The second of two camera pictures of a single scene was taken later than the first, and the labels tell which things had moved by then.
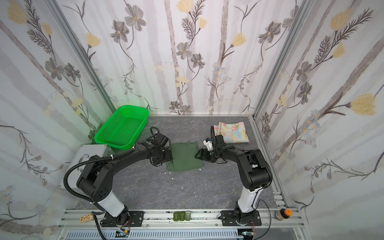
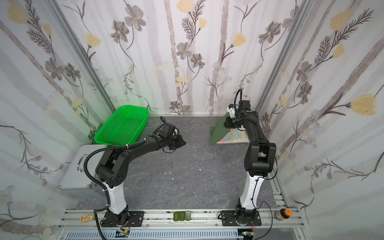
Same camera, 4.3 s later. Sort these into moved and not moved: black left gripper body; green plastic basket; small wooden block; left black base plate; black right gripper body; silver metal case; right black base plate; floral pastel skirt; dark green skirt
Moved: dark green skirt; black left gripper body; black right gripper body
Not moved: floral pastel skirt; silver metal case; small wooden block; green plastic basket; left black base plate; right black base plate
